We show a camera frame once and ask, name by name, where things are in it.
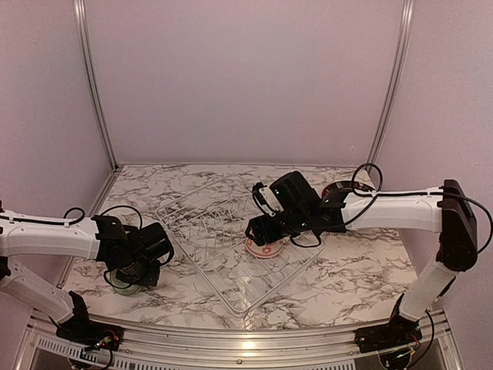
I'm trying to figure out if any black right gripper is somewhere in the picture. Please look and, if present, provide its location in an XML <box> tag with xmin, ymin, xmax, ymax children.
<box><xmin>246</xmin><ymin>207</ymin><xmax>310</xmax><ymax>246</ymax></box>

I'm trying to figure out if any white bowl with red pattern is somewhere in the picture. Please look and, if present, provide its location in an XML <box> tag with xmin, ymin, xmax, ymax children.
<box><xmin>245</xmin><ymin>239</ymin><xmax>283</xmax><ymax>259</ymax></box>

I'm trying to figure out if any green bowl with flower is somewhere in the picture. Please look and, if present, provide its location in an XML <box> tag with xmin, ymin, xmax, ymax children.
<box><xmin>109</xmin><ymin>271</ymin><xmax>142</xmax><ymax>296</ymax></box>

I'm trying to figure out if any large black rimmed cream plate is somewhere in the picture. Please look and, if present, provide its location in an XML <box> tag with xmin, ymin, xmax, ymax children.
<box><xmin>321</xmin><ymin>180</ymin><xmax>375</xmax><ymax>197</ymax></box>

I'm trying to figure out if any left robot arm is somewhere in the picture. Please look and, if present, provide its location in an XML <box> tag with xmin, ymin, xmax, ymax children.
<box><xmin>1</xmin><ymin>210</ymin><xmax>175</xmax><ymax>343</ymax></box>

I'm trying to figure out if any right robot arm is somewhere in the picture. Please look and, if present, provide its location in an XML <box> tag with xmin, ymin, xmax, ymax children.
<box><xmin>245</xmin><ymin>171</ymin><xmax>479</xmax><ymax>345</ymax></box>

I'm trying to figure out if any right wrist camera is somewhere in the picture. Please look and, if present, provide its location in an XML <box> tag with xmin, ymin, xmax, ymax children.
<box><xmin>252</xmin><ymin>182</ymin><xmax>283</xmax><ymax>217</ymax></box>

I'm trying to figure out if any white wire dish rack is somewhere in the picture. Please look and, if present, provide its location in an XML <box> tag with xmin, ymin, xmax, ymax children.
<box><xmin>155</xmin><ymin>174</ymin><xmax>323</xmax><ymax>318</ymax></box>

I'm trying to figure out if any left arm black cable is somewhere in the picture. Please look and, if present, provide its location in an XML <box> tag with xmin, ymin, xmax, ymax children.
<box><xmin>0</xmin><ymin>206</ymin><xmax>143</xmax><ymax>290</ymax></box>

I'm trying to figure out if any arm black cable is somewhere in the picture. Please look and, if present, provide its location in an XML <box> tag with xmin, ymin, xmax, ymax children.
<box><xmin>0</xmin><ymin>206</ymin><xmax>143</xmax><ymax>290</ymax></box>
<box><xmin>288</xmin><ymin>162</ymin><xmax>493</xmax><ymax>348</ymax></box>

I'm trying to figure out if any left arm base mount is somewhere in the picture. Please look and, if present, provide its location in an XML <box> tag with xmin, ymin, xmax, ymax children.
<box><xmin>51</xmin><ymin>291</ymin><xmax>123</xmax><ymax>351</ymax></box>

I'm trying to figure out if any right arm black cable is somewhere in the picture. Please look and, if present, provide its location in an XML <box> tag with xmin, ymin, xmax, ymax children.
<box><xmin>288</xmin><ymin>162</ymin><xmax>493</xmax><ymax>348</ymax></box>

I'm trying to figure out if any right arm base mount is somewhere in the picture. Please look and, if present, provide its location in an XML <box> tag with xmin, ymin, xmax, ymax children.
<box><xmin>354</xmin><ymin>294</ymin><xmax>422</xmax><ymax>353</ymax></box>

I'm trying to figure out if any front aluminium rail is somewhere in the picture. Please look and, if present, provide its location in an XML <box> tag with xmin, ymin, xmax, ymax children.
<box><xmin>14</xmin><ymin>311</ymin><xmax>463</xmax><ymax>369</ymax></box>

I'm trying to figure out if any left aluminium frame post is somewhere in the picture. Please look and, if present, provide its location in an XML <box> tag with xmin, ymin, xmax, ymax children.
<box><xmin>73</xmin><ymin>0</ymin><xmax>119</xmax><ymax>171</ymax></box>

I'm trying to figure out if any aluminium frame post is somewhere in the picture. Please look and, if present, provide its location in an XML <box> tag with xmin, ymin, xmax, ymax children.
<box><xmin>73</xmin><ymin>0</ymin><xmax>119</xmax><ymax>171</ymax></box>
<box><xmin>367</xmin><ymin>0</ymin><xmax>416</xmax><ymax>163</ymax></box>

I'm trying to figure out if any right aluminium frame post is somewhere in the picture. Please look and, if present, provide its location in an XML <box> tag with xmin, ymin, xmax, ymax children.
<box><xmin>367</xmin><ymin>0</ymin><xmax>416</xmax><ymax>163</ymax></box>

